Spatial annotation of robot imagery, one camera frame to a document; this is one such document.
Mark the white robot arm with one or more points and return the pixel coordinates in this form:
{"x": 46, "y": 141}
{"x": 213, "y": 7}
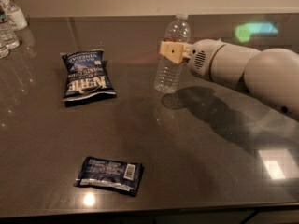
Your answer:
{"x": 270, "y": 76}

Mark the dark blue snack packet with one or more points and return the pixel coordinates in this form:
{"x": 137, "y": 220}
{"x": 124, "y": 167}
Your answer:
{"x": 107, "y": 174}

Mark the clear bottle at left edge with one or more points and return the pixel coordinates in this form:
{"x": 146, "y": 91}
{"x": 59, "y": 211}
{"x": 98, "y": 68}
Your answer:
{"x": 3, "y": 49}

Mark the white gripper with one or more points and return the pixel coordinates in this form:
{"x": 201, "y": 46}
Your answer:
{"x": 202, "y": 59}

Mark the clear water bottle red label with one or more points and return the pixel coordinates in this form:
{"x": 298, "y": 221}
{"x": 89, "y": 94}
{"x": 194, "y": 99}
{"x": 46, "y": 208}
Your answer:
{"x": 6, "y": 32}

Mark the clear plastic water bottle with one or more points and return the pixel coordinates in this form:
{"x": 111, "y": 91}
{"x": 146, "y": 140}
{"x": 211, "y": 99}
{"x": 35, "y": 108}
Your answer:
{"x": 168, "y": 73}

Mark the blue kettle chips bag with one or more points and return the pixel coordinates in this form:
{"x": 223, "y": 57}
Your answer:
{"x": 86, "y": 75}

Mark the white pump sanitizer bottle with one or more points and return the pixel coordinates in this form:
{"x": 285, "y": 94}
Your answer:
{"x": 14, "y": 15}

